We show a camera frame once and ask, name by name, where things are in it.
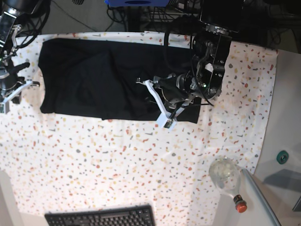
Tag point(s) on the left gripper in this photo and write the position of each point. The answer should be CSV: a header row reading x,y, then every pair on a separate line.
x,y
171,90

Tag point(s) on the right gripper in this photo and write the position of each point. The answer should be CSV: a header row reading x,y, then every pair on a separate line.
x,y
9,80

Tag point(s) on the green tape roll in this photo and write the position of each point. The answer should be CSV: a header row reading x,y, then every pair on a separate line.
x,y
282,157

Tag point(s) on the black computer keyboard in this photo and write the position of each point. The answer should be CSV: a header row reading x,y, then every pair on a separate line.
x,y
130,216

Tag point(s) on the black t-shirt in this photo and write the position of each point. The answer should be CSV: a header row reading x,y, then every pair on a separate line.
x,y
93,78

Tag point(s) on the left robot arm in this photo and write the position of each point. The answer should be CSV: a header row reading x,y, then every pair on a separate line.
x,y
209,48

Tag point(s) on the grey laptop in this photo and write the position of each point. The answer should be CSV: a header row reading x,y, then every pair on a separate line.
x,y
264,209

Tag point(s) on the clear plastic bottle orange cap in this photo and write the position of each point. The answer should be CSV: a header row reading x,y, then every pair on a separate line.
x,y
226,177

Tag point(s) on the blue box with oval hole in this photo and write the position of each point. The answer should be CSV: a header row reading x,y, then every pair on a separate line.
x,y
136,3

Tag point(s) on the terrazzo pattern tablecloth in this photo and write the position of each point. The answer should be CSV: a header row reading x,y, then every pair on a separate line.
x,y
56,163

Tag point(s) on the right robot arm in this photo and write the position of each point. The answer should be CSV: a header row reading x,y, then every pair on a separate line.
x,y
14,15

